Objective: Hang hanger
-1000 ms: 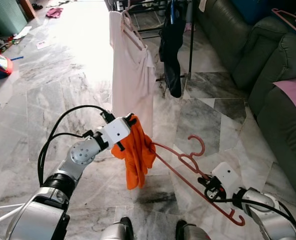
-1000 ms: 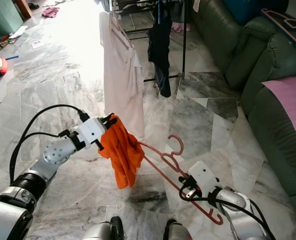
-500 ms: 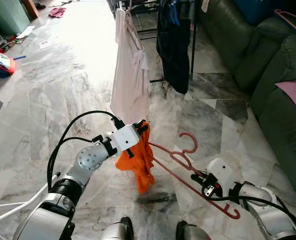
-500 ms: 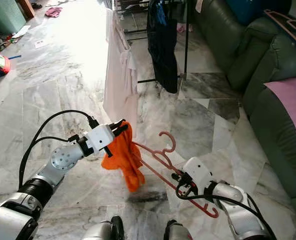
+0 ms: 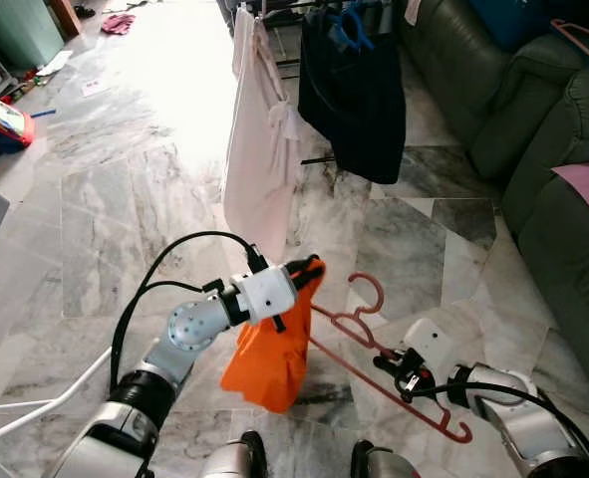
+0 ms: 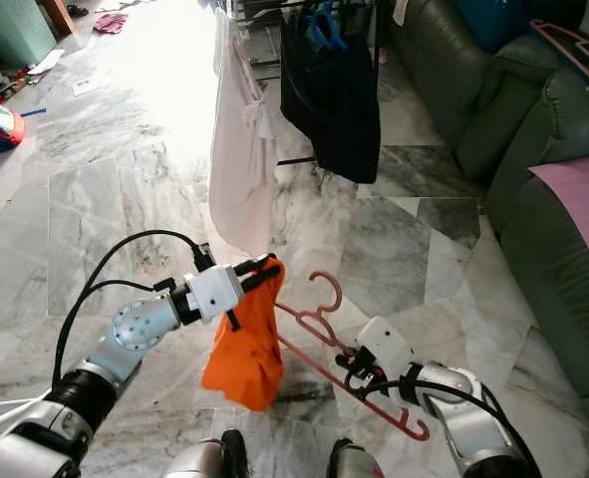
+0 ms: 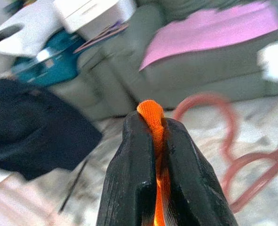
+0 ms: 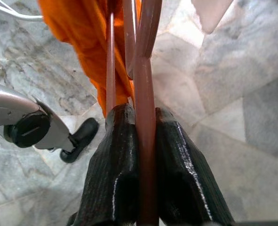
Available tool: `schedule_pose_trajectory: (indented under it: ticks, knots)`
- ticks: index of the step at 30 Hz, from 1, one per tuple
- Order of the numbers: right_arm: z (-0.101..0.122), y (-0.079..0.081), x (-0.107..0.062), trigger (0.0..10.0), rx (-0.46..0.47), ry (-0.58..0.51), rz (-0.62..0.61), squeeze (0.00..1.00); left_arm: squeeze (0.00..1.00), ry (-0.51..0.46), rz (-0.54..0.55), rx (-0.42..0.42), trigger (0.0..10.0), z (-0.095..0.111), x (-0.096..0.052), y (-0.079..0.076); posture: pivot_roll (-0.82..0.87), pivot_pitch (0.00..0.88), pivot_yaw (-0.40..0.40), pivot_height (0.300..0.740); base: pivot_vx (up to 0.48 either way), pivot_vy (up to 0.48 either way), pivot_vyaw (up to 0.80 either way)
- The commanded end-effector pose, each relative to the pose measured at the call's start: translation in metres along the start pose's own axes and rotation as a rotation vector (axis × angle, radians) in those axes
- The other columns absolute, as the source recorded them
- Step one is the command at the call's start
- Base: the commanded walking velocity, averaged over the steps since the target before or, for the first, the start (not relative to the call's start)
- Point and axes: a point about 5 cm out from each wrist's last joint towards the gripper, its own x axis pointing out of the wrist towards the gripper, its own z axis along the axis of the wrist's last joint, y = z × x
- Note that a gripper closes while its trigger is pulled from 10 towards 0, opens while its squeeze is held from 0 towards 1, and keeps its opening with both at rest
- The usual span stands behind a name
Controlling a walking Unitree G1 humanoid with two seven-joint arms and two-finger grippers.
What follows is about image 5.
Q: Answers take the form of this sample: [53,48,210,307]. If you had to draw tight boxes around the reddish brown plastic hanger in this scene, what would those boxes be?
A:
[307,272,474,444]

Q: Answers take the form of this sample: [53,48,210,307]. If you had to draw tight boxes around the robot right leg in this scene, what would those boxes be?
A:
[350,440,420,478]

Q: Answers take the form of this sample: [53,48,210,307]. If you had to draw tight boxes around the dark green sofa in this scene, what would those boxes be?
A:
[399,0,589,399]

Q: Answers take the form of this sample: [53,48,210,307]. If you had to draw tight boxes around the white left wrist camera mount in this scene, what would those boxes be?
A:
[239,264,298,325]

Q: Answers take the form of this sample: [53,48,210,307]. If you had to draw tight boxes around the blue plastic hanger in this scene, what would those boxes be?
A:
[329,0,375,53]

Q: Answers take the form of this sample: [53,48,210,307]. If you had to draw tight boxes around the white paper sheet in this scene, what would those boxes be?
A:
[37,50,74,76]

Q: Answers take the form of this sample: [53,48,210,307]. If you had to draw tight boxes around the dark navy hanging garment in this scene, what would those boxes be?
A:
[297,8,408,185]

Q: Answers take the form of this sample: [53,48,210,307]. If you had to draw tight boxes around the green plastic bin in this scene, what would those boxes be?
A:
[0,0,66,71]

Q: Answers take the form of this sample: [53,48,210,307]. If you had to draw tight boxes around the robot leg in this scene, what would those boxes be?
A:
[350,440,420,478]
[199,430,270,478]

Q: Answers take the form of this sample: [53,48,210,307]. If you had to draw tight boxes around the stacked pink brown hangers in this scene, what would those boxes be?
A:
[551,18,589,77]

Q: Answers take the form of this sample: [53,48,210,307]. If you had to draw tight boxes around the pink mat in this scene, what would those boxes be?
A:
[553,157,589,240]

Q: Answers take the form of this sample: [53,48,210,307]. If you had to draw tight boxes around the orange garment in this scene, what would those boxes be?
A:
[219,257,327,414]

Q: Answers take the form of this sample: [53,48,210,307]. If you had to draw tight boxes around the robot left leg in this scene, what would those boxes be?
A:
[199,430,270,478]

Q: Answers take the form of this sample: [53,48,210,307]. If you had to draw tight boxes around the magenta cloth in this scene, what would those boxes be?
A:
[102,12,136,36]

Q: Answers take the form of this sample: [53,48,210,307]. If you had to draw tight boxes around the red and blue backpack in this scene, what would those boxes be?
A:
[0,90,36,158]

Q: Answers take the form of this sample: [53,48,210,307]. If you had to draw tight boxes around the white hanging shirt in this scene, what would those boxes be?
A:
[221,8,305,262]

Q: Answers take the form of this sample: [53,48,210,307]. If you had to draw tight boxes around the blue bag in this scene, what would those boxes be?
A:
[468,0,554,51]

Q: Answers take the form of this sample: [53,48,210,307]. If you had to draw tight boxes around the black metal drying rack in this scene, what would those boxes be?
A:
[219,0,407,166]

